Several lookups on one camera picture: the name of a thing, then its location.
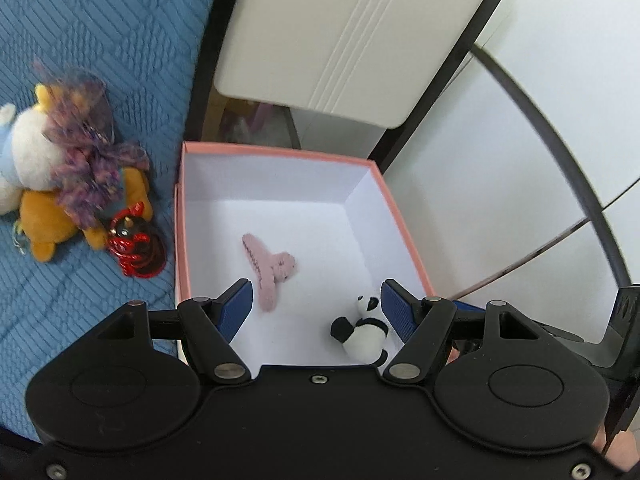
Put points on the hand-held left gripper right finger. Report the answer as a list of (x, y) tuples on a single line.
[(397, 310)]

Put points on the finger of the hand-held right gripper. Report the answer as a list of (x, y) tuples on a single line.
[(560, 331)]

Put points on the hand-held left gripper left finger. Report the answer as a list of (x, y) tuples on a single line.
[(234, 311)]

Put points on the small panda plush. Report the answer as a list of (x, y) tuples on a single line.
[(360, 335)]

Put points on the pink hair claw clip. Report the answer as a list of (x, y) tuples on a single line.
[(272, 270)]

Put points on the pink cardboard box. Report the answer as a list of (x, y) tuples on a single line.
[(300, 220)]

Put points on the orange bear plush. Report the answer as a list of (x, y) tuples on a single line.
[(47, 227)]

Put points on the white and blue duck plush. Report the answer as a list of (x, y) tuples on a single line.
[(22, 155)]

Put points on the person's right hand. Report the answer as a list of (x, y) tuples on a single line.
[(627, 455)]

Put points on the red and black ornament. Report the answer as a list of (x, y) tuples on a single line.
[(134, 247)]

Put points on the purple tulle scrunchie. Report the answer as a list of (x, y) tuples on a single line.
[(92, 170)]

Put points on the blue quilted bedspread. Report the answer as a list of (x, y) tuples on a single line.
[(100, 35)]

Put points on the black curved rail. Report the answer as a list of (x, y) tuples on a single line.
[(575, 150)]

